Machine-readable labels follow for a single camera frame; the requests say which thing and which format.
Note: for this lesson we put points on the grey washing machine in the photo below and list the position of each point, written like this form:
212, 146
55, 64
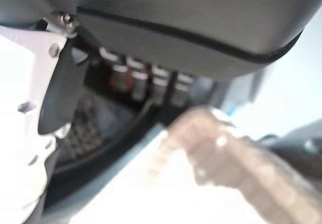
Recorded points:
83, 133

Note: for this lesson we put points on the white wicker basket tray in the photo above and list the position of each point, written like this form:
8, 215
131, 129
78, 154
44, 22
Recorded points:
226, 158

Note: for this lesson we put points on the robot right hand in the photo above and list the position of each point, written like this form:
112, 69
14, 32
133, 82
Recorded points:
176, 12

